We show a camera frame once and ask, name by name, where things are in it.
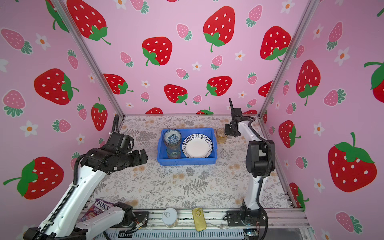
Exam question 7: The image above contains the white zigzag rim plate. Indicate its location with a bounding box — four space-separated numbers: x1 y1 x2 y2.
182 134 213 159

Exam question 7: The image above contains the blue floral bowl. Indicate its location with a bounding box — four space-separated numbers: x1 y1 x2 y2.
163 129 182 147

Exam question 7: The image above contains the amber glass cup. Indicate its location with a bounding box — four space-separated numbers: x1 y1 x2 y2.
216 128 228 144

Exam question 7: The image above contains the green glass cup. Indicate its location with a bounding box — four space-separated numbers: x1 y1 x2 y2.
167 145 181 159

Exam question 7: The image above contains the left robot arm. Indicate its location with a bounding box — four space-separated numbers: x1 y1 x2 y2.
23 116 148 240

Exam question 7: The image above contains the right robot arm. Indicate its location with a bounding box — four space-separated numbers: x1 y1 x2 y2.
223 100 276 227

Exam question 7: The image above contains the blue plastic bin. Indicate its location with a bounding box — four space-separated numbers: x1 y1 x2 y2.
157 128 218 166

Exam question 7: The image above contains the pink snack packet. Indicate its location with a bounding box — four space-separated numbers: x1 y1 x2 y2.
81 199 114 222

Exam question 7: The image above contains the white round can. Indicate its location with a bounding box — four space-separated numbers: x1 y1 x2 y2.
162 208 179 228

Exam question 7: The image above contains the yellow oval tin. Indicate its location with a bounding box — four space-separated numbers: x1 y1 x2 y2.
192 208 207 232

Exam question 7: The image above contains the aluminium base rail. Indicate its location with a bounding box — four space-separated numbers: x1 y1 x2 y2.
64 208 313 240

